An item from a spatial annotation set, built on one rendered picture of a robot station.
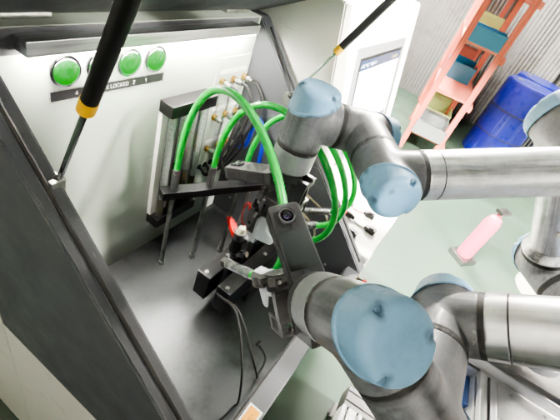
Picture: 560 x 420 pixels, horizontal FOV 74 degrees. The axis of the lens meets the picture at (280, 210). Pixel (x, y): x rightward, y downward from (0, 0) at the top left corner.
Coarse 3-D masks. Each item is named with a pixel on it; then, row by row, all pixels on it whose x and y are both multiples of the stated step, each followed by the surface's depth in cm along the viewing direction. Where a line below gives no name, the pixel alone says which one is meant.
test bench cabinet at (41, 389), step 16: (16, 352) 88; (16, 368) 96; (32, 368) 86; (32, 384) 93; (48, 384) 84; (32, 400) 102; (48, 400) 91; (64, 400) 83; (32, 416) 112; (48, 416) 100; (64, 416) 89; (80, 416) 81
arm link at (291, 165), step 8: (280, 152) 62; (288, 152) 69; (280, 160) 63; (288, 160) 62; (296, 160) 62; (304, 160) 62; (312, 160) 64; (280, 168) 64; (288, 168) 63; (296, 168) 63; (304, 168) 64; (296, 176) 64
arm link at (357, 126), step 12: (348, 108) 60; (360, 108) 61; (348, 120) 59; (360, 120) 59; (372, 120) 59; (384, 120) 61; (396, 120) 63; (348, 132) 59; (360, 132) 58; (372, 132) 56; (384, 132) 57; (396, 132) 61; (336, 144) 61; (348, 144) 59; (348, 156) 59
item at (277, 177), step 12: (204, 96) 67; (228, 96) 61; (240, 96) 59; (192, 108) 71; (252, 108) 57; (192, 120) 74; (252, 120) 56; (264, 132) 56; (180, 144) 79; (264, 144) 55; (180, 156) 81; (276, 156) 55; (180, 168) 84; (276, 168) 54; (276, 180) 54; (276, 264) 58
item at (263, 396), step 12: (348, 276) 106; (288, 348) 83; (300, 348) 84; (276, 360) 80; (288, 360) 81; (300, 360) 82; (276, 372) 78; (288, 372) 79; (264, 384) 75; (276, 384) 76; (252, 396) 73; (264, 396) 73; (276, 396) 74; (240, 408) 71; (264, 408) 72
